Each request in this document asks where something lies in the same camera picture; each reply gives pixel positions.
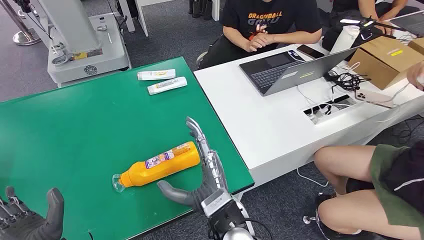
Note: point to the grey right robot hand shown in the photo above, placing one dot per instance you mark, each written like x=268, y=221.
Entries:
x=212, y=172

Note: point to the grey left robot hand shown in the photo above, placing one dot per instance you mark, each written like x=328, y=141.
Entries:
x=39, y=228

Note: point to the orange plastic bottle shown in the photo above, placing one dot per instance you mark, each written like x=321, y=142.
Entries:
x=159, y=167

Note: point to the white drink bottle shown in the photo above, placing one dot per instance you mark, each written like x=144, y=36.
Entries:
x=345, y=39

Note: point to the white tube with yellow print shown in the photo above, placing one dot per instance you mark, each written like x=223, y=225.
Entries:
x=167, y=85
x=155, y=75

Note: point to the chrome chair base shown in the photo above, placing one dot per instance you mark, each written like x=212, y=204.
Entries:
x=309, y=219

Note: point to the grey open laptop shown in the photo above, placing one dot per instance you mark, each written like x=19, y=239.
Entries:
x=298, y=74

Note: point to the person with controller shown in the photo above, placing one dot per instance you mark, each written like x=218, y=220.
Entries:
x=348, y=159

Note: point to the black smartphone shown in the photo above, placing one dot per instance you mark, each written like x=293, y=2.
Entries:
x=310, y=51

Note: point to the person at desk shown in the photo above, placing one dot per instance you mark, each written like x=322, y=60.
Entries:
x=265, y=16

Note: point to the white table leg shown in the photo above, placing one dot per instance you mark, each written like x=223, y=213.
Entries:
x=140, y=16

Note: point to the pink smartphone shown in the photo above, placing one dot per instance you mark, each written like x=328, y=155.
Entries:
x=374, y=98

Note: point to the grey white machine base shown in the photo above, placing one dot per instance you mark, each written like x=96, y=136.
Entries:
x=86, y=39

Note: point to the black bag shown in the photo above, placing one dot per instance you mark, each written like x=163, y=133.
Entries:
x=334, y=33

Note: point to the large cardboard box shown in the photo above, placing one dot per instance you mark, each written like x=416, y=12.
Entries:
x=384, y=56

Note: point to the black stand with white lights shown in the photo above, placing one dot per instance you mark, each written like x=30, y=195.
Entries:
x=381, y=24

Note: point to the person behind black bag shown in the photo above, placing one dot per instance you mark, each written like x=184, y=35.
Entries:
x=367, y=6

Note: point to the small cardboard box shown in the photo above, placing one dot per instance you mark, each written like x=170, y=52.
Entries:
x=418, y=44

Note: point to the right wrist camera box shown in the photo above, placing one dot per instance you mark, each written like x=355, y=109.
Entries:
x=215, y=202

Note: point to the chrome stanchion post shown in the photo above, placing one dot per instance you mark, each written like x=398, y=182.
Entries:
x=24, y=35

